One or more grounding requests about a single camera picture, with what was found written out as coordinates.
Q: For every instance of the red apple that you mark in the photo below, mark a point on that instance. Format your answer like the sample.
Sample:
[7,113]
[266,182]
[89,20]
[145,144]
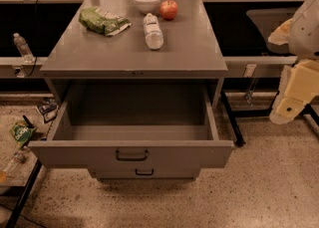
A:
[168,9]

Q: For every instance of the upright clear bottle at left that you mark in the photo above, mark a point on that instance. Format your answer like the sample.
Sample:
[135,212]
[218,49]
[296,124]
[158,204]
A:
[23,48]

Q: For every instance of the green chip bag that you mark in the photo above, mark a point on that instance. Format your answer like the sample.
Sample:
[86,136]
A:
[102,21]

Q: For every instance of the white ceramic bowl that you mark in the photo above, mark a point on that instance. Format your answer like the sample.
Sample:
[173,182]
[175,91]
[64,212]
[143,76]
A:
[147,6]

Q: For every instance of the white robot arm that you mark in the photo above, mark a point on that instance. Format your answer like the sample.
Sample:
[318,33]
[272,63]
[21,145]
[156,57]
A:
[304,30]

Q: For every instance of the black table leg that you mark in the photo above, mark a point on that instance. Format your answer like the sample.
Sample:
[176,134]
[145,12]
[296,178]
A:
[24,195]
[239,138]

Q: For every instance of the green snack packet on floor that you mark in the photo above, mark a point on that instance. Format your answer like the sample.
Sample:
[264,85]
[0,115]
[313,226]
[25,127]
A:
[22,132]

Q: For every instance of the clear bottle on floor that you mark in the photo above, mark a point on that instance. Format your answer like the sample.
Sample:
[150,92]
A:
[14,170]

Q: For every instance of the black table leg left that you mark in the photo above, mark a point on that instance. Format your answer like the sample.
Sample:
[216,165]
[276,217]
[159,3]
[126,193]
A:
[24,195]

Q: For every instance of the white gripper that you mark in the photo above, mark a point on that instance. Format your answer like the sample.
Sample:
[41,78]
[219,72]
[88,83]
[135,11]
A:
[306,31]

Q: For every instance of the grey chair seat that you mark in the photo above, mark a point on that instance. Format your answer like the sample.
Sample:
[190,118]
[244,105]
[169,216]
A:
[267,20]

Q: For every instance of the open grey top drawer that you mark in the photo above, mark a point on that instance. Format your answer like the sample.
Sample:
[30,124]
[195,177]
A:
[138,127]

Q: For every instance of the grey lower drawer front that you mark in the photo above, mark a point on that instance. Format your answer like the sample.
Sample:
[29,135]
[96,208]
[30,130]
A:
[149,173]

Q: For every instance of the grey metal drawer cabinet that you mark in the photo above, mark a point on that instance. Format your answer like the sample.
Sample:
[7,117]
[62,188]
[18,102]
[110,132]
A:
[91,74]

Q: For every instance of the black table leg right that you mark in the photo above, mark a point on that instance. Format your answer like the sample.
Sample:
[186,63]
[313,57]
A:
[239,138]

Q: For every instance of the dark snack packet on floor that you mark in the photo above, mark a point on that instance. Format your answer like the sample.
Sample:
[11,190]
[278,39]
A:
[47,109]

